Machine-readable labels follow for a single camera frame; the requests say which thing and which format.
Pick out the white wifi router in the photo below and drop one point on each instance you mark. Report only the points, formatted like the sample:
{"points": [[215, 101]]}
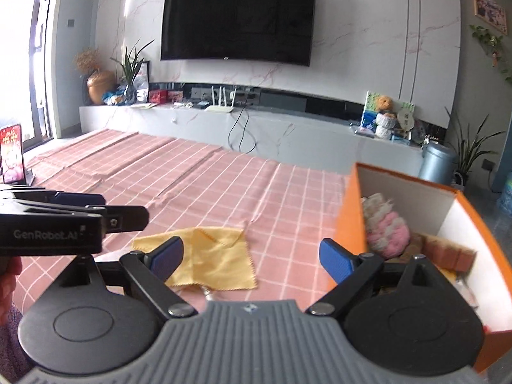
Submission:
{"points": [[219, 101]]}

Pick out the potted green plant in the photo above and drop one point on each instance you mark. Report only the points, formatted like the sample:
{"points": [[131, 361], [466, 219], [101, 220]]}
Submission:
{"points": [[469, 147], [131, 62]]}

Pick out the white tv cabinet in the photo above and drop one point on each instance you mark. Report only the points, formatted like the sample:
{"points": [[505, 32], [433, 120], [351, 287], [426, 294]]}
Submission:
{"points": [[292, 139]]}

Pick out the black wall television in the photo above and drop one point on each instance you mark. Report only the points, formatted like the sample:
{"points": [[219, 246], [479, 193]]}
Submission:
{"points": [[253, 30]]}

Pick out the blue water bottle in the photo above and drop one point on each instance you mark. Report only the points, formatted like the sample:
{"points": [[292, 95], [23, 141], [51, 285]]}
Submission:
{"points": [[505, 200]]}

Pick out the smartphone on stand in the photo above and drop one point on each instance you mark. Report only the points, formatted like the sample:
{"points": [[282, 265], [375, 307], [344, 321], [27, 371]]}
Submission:
{"points": [[13, 170]]}

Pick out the hanging ivy plant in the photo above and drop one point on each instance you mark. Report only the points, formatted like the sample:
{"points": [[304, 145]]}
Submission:
{"points": [[494, 49]]}

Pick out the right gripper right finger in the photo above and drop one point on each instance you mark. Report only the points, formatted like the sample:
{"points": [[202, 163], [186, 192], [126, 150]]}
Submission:
{"points": [[353, 276]]}

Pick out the teddy bear on cups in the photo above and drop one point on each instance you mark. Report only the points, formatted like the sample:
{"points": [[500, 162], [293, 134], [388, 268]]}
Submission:
{"points": [[385, 120]]}

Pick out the pink checked tablecloth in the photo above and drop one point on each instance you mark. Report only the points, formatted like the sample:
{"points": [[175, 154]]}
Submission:
{"points": [[284, 210]]}

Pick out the grey metal bin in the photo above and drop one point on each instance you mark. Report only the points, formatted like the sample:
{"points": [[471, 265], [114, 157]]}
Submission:
{"points": [[439, 164]]}

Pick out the framed wall picture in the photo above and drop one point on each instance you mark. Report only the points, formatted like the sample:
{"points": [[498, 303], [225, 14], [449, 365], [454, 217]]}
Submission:
{"points": [[492, 13]]}

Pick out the potted green plant right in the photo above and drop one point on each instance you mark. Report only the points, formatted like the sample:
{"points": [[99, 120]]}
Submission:
{"points": [[469, 147]]}

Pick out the potted green plant left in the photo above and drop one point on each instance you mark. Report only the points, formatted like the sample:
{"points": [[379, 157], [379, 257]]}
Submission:
{"points": [[131, 62]]}

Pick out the orange cardboard box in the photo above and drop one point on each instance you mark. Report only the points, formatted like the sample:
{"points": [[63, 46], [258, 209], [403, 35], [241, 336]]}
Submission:
{"points": [[454, 237]]}

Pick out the yellow cloth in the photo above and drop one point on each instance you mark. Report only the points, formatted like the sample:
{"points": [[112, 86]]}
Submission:
{"points": [[215, 257]]}

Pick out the person's left hand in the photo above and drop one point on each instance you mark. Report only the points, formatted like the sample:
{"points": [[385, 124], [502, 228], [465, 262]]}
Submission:
{"points": [[8, 285]]}

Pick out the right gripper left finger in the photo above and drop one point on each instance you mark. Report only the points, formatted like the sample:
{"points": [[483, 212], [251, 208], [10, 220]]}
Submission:
{"points": [[147, 274]]}

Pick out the golden vase dried flowers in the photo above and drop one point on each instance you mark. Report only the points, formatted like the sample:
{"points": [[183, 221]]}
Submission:
{"points": [[98, 81]]}

